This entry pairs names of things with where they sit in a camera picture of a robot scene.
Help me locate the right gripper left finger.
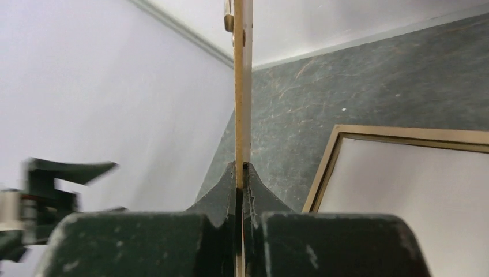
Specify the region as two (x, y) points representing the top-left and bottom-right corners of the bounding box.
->
(35, 163), (236, 276)

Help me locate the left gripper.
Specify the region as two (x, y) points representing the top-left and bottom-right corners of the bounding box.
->
(1, 158), (118, 262)

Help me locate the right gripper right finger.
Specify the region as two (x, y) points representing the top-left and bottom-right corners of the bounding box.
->
(243, 163), (430, 276)

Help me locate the black wooden picture frame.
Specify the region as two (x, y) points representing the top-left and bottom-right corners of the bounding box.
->
(302, 125), (488, 212)

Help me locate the brown frame backing board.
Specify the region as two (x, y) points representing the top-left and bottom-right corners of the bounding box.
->
(224, 1), (253, 276)

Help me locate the glossy photo print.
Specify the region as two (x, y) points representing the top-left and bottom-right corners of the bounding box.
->
(319, 138), (488, 276)

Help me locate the aluminium rail frame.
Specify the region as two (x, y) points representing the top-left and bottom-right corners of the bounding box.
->
(136, 1), (488, 69)

